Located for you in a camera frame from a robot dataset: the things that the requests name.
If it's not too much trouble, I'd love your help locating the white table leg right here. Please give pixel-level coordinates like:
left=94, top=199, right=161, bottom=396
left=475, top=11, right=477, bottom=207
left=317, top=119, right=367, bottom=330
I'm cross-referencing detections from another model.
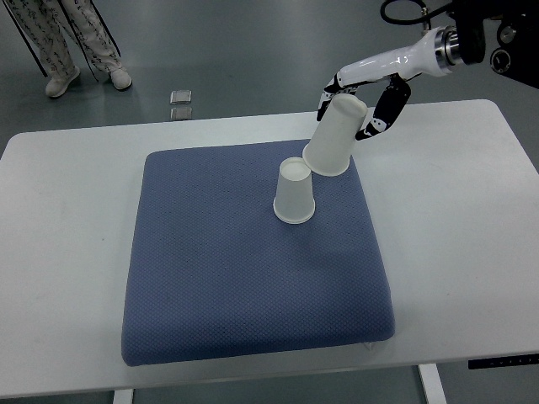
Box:
left=418, top=364, right=447, bottom=404

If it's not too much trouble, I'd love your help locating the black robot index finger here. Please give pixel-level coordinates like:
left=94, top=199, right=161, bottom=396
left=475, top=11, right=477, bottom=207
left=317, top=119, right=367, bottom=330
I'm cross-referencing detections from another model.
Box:
left=317, top=86, right=341, bottom=122

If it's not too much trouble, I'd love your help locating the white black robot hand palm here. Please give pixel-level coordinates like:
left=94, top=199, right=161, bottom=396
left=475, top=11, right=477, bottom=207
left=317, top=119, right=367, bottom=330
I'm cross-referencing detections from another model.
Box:
left=336, top=26, right=457, bottom=84

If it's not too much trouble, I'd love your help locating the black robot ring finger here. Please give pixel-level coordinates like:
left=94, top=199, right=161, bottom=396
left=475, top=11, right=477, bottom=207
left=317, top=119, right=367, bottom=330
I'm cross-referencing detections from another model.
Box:
left=323, top=74, right=339, bottom=95

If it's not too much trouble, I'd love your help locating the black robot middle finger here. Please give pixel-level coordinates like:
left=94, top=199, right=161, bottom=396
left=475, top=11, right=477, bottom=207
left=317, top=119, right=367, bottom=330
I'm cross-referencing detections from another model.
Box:
left=336, top=84, right=359, bottom=95

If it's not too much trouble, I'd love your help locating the person in patterned white trousers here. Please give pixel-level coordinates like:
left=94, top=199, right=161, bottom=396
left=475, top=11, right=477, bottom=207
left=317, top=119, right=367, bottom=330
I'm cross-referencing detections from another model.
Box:
left=3, top=0, right=133, bottom=99

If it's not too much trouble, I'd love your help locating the white paper cup on mat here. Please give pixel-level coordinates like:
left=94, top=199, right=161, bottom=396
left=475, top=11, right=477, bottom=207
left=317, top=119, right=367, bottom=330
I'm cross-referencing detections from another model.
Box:
left=273, top=157, right=316, bottom=225

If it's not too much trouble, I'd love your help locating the black table control panel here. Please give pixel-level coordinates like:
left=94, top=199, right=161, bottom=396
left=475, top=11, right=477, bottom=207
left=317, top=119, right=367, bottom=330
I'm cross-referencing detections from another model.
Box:
left=467, top=353, right=539, bottom=369

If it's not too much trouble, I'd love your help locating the blue textured cushion mat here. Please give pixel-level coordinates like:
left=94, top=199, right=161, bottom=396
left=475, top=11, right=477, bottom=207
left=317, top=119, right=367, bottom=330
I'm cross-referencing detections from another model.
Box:
left=121, top=140, right=395, bottom=366

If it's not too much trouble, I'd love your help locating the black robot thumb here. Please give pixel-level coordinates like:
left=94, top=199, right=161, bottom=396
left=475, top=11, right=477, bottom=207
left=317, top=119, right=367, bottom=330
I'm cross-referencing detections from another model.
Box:
left=355, top=74, right=411, bottom=141

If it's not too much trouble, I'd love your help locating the upper metal floor plate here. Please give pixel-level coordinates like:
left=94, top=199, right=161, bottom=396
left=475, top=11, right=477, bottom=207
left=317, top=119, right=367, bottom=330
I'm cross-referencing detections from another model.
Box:
left=169, top=90, right=192, bottom=105

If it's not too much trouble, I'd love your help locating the white paper cup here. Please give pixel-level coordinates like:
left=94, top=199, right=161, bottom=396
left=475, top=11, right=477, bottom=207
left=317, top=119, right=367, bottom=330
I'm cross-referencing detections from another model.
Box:
left=273, top=157, right=316, bottom=225
left=302, top=94, right=368, bottom=177

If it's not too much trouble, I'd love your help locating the metal floor plate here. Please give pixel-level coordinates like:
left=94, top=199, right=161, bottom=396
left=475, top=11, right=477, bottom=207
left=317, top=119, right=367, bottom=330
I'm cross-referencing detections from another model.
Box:
left=169, top=90, right=192, bottom=105
left=170, top=106, right=193, bottom=121

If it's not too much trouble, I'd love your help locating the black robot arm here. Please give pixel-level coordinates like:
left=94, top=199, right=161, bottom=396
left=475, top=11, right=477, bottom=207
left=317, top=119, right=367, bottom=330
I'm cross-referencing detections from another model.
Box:
left=317, top=1, right=538, bottom=141

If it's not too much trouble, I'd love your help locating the lower metal floor plate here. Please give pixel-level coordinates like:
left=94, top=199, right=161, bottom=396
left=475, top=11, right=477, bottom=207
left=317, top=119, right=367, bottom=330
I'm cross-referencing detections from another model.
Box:
left=170, top=106, right=193, bottom=121

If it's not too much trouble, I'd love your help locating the white table leg left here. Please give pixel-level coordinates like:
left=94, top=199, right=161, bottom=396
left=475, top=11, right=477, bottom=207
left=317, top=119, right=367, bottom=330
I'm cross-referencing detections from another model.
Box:
left=112, top=389, right=134, bottom=404

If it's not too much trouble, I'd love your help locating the white table leg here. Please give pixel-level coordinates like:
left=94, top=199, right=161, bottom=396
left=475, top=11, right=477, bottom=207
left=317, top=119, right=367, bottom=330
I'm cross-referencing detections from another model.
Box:
left=112, top=389, right=134, bottom=404
left=418, top=364, right=447, bottom=404

